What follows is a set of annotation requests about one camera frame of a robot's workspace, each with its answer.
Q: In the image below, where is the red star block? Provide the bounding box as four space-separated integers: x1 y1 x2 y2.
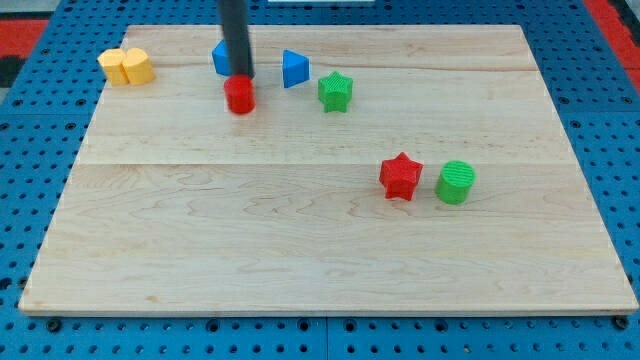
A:
379 152 424 201

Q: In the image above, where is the green star block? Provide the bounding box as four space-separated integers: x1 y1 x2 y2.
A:
318 71 353 113

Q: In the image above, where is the blue triangle block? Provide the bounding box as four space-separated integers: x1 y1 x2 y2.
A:
281 49 310 88

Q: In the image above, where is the wooden board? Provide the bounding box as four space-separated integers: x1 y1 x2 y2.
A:
19 25 638 317

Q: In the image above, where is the red cylinder block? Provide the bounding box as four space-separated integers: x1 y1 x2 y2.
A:
223 74 255 114

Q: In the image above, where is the green cylinder block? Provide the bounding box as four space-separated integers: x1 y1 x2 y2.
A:
435 160 476 205

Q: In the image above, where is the blue block behind rod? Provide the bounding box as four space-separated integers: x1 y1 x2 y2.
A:
211 40 231 76

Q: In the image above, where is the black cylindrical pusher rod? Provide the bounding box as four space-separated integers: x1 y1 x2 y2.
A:
217 0 255 79

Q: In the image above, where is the yellow heart block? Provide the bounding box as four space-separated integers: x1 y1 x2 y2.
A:
122 48 156 85

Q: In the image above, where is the yellow hexagon block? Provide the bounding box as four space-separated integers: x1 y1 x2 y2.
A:
97 48 129 86

